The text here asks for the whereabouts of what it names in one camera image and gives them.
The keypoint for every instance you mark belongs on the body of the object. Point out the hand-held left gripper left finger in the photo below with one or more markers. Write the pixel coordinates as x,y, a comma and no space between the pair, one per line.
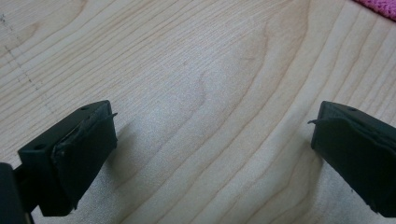
71,155

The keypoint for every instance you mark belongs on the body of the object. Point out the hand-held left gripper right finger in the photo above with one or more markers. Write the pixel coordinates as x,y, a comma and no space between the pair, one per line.
358,152

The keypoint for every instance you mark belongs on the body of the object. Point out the pink knitted cloth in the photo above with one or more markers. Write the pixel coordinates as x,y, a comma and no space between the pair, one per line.
381,6

